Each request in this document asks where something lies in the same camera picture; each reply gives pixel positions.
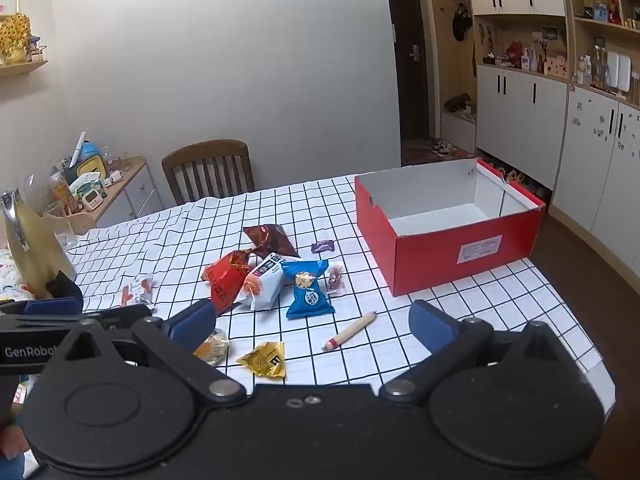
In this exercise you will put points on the brown wooden chair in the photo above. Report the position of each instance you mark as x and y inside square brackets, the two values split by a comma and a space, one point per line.
[207, 152]

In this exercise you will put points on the beige mini drawer organiser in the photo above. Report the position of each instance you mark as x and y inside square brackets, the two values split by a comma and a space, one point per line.
[556, 66]

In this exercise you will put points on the cream pitcher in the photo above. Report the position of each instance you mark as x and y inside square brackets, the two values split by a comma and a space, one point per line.
[35, 245]

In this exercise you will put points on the small clear red candy packet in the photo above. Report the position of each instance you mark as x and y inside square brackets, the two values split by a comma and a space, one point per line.
[336, 280]

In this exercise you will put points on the tan sausage stick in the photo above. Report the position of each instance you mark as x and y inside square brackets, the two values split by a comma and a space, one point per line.
[350, 331]

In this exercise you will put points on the red bag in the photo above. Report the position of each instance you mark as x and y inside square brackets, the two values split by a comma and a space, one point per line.
[514, 53]

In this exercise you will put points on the row of shoes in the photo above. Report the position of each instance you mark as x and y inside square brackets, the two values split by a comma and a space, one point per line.
[442, 147]

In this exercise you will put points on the white tall cabinet with stickers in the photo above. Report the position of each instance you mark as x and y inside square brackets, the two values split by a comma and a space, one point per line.
[595, 160]

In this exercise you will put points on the tall glass bottle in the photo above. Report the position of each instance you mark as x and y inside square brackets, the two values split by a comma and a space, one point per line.
[599, 67]

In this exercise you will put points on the blue snack packet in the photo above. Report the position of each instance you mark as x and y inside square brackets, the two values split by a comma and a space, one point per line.
[307, 290]

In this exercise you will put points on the white snack packet orange print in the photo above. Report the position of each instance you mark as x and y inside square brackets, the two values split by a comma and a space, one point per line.
[270, 272]

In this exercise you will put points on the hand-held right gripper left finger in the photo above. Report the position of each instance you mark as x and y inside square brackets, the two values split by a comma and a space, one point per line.
[192, 322]

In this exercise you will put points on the red cardboard box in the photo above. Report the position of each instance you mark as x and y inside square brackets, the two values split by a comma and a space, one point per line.
[430, 255]

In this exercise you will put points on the wooden wall shelf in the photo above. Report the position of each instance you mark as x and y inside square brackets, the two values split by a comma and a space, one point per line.
[22, 67]

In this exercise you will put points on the printed cloth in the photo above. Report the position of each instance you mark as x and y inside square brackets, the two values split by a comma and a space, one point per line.
[11, 272]

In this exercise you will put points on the small white red snack packet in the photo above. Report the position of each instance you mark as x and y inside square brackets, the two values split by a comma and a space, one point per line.
[136, 290]

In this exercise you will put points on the purple candy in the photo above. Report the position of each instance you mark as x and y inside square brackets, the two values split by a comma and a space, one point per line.
[322, 246]

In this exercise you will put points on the white kitchen timer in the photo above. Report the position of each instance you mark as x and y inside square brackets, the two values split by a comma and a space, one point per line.
[92, 200]

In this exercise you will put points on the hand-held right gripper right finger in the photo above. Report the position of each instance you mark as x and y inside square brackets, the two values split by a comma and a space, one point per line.
[432, 325]

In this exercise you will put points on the black hanging bag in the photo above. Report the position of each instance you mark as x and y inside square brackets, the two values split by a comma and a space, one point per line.
[461, 22]

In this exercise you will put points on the white side cabinet wooden top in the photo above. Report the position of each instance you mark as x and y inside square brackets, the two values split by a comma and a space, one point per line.
[132, 195]

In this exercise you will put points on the white pump bottle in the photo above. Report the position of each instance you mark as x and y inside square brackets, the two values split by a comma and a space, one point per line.
[526, 60]

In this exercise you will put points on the wooden shelf unit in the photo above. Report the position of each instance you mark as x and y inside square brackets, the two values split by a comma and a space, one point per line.
[590, 27]

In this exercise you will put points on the white flat box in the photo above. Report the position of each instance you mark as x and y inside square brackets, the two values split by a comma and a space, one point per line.
[620, 74]

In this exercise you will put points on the dark brown door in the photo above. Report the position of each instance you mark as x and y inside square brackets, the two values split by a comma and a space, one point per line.
[407, 85]

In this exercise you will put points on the dark red snack packet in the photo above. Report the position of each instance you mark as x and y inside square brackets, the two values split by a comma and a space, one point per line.
[270, 240]

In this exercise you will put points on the clear drinking glass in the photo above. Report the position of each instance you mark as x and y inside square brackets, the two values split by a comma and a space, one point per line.
[62, 225]

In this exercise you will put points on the pale yellow snack packet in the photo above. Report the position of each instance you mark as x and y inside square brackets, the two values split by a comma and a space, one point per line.
[216, 347]

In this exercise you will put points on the yellow sunflower bouquet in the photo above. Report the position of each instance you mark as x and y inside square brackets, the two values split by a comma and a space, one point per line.
[15, 35]

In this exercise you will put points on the white low cabinet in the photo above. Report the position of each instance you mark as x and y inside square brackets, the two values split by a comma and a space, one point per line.
[520, 120]

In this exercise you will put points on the white checked tablecloth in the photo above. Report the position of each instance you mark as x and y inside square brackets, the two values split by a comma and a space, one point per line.
[175, 240]

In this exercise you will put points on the orange drink bottle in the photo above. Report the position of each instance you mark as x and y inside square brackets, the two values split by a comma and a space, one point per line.
[62, 192]

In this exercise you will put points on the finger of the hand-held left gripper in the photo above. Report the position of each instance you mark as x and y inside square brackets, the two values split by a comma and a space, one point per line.
[122, 316]
[50, 306]

